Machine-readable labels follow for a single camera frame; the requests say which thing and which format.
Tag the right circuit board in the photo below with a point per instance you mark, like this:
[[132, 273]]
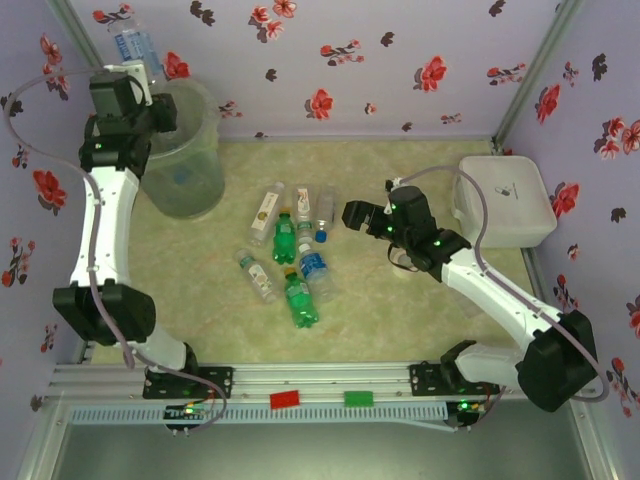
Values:
[[467, 407]]

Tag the green bottle yellow cap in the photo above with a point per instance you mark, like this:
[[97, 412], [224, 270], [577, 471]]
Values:
[[300, 300], [283, 242]]

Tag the left circuit board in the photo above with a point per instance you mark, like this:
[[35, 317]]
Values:
[[187, 411]]

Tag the grey metal sheet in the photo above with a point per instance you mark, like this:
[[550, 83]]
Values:
[[320, 450]]

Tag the clear bottle yellow white label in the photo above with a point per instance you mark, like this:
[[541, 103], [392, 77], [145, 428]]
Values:
[[265, 212]]

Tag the translucent green plastic bin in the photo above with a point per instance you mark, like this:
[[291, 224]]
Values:
[[190, 165]]

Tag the white tape roll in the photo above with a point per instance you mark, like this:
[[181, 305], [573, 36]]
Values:
[[401, 271]]

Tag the clear bottle blue cap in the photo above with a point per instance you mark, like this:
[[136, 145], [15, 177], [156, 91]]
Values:
[[326, 205]]

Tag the clear bottle green cap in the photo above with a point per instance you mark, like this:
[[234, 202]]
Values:
[[259, 275]]

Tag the blue label bottle white cap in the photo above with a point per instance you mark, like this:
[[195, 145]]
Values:
[[314, 266]]

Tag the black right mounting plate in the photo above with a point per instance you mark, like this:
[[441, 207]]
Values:
[[425, 380]]

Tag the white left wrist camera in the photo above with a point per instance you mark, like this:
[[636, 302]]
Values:
[[132, 70]]

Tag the green plastic block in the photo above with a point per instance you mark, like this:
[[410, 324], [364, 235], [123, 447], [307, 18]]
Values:
[[359, 398]]

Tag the white plastic lidded box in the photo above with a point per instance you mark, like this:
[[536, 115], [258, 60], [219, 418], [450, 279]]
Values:
[[505, 200]]

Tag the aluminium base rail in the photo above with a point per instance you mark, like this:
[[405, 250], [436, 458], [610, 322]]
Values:
[[320, 380]]

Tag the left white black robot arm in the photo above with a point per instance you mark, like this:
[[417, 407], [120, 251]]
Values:
[[100, 225]]

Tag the thin plastic bin liner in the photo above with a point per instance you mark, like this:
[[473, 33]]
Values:
[[210, 115]]

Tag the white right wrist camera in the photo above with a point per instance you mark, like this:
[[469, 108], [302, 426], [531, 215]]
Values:
[[395, 184]]

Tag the aluminium corner post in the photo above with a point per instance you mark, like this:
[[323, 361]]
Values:
[[547, 50], [72, 22]]

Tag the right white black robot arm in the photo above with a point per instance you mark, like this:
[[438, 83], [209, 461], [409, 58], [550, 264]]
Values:
[[500, 295]]

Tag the red plastic block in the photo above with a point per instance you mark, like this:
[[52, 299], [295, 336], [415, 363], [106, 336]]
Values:
[[285, 399]]

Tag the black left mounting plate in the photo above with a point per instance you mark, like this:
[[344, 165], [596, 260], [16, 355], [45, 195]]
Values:
[[217, 380]]

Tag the circuit board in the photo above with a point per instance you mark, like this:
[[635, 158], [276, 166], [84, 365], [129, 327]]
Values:
[[187, 411], [467, 407]]

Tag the black mounting plate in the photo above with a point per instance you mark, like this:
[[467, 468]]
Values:
[[425, 380], [217, 380]]

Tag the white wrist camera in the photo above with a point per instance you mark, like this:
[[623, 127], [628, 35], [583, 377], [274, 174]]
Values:
[[395, 184], [132, 70]]

